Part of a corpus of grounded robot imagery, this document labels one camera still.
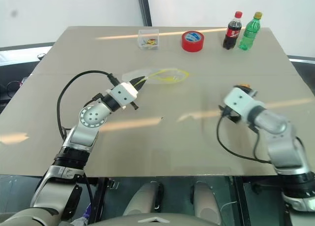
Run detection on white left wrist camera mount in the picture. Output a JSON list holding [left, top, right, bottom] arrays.
[[106, 82, 138, 106]]

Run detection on green bottle with yellow cap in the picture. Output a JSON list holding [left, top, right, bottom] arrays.
[[238, 11, 263, 51]]

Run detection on red tape roll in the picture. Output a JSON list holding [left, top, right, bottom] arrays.
[[181, 31, 205, 53]]

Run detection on clear plastic box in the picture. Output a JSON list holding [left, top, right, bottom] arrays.
[[137, 29, 159, 50]]

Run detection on dark window frame post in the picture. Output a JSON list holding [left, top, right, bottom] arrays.
[[136, 0, 153, 27]]

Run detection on beige robot torso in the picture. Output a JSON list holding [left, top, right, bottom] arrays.
[[86, 212, 222, 226]]

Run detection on cola bottle with red cap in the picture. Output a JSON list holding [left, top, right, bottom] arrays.
[[222, 11, 243, 50]]

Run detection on clear bag with yellow drawstring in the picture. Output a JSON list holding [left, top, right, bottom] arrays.
[[122, 67, 190, 85]]

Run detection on colourful small clips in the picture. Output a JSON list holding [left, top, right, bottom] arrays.
[[142, 38, 158, 48]]

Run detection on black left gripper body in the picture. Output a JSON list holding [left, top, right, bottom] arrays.
[[129, 78, 140, 111]]

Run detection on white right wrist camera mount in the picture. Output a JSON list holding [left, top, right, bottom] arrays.
[[223, 87, 257, 121]]

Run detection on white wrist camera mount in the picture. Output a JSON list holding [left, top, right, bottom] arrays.
[[106, 82, 138, 106], [223, 87, 257, 121]]

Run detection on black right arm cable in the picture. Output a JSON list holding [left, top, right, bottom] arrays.
[[216, 105, 274, 164]]

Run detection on black hanging cable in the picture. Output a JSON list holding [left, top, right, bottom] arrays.
[[82, 173, 95, 220]]

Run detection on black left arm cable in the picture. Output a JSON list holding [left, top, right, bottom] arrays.
[[57, 70, 121, 138]]

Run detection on black table leg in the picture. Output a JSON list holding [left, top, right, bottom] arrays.
[[94, 177, 109, 223], [231, 176, 248, 226]]

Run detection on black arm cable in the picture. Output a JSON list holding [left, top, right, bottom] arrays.
[[216, 105, 274, 164], [57, 70, 121, 138]]

